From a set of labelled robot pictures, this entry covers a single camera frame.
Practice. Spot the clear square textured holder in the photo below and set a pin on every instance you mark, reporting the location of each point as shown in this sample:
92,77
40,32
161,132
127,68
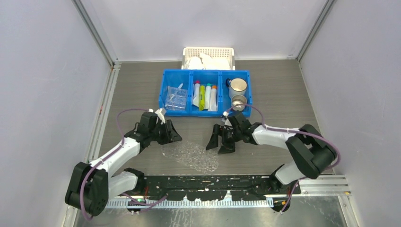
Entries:
176,98

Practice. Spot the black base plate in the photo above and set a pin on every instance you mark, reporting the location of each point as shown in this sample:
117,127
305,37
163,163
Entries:
209,187

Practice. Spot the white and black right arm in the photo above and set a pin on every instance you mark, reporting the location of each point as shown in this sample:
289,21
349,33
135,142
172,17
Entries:
311,153

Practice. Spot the yellow green toothpaste tube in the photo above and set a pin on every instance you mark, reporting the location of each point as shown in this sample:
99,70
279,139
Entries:
202,98

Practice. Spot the clear oval textured tray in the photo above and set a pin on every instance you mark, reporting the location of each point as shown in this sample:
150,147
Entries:
192,155

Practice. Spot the teal cap toothpaste tube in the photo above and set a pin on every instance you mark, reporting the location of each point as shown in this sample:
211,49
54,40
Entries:
207,95

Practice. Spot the blue three-compartment plastic bin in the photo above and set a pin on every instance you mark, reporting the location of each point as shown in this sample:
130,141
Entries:
174,78

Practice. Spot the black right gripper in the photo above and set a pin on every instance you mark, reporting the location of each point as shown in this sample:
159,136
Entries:
228,147

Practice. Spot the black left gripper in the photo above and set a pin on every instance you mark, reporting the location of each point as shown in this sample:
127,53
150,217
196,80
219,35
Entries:
170,135

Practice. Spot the small metal cup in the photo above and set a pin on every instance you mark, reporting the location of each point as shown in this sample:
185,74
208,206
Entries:
238,102

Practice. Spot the orange cap toothpaste tube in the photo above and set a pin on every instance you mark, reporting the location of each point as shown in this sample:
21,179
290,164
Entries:
213,99

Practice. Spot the white cloths in basket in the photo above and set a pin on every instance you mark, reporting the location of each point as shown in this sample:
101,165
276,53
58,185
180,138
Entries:
206,62

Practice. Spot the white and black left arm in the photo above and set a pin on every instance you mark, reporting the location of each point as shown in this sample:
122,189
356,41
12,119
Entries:
93,184

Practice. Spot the white enamel mug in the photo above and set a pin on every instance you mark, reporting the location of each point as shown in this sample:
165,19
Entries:
236,86

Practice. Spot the red cap toothpaste tube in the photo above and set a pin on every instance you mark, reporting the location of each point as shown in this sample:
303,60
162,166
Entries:
196,90

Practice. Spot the white perforated basket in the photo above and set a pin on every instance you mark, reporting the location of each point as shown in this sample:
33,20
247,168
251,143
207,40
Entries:
224,52

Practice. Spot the perforated metal rail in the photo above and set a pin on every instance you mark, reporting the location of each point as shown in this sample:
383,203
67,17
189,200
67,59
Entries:
121,203

